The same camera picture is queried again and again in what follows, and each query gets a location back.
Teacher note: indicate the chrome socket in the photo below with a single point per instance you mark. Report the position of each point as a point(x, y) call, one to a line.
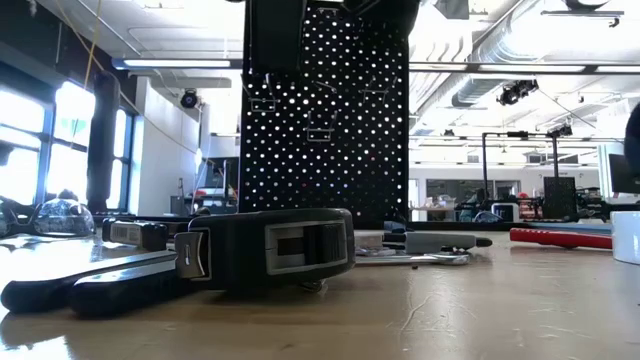
point(369, 240)

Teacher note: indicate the grey utility knife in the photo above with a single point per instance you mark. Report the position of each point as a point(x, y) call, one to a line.
point(435, 241)

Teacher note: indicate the black handheld tool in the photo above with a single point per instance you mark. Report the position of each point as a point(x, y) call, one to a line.
point(150, 235)

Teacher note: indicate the small single peg hook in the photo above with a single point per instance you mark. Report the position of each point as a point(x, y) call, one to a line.
point(327, 86)

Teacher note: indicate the long double-prong peg hook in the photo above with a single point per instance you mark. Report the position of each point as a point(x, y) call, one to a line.
point(320, 130)

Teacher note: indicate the black peg board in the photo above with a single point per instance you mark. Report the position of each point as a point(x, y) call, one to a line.
point(350, 175)

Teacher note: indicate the small background peg board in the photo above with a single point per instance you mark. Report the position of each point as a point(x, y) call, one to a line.
point(560, 197)

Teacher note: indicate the black storage bin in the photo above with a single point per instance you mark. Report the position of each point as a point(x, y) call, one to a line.
point(275, 35)

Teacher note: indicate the ceiling light beam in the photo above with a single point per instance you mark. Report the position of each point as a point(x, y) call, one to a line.
point(525, 68)

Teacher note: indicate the long ceiling light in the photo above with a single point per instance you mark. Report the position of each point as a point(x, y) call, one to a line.
point(175, 63)

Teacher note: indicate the black grey tape measure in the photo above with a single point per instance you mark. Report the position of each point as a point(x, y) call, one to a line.
point(240, 250)

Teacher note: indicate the background monitor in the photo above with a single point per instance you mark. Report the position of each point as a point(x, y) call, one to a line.
point(624, 175)

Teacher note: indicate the clear tape roll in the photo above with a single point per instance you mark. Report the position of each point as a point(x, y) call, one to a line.
point(627, 237)

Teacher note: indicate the clear safety glasses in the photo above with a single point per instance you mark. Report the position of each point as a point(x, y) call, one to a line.
point(62, 217)

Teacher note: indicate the silver air duct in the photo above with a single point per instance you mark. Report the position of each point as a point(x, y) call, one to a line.
point(500, 40)

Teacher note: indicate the ceiling camera rig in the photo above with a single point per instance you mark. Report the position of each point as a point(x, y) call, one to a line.
point(517, 92)

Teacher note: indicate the background black frame rig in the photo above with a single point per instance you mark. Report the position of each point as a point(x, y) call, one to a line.
point(484, 165)

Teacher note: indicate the black aluminium frame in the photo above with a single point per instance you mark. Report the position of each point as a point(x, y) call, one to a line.
point(500, 226)

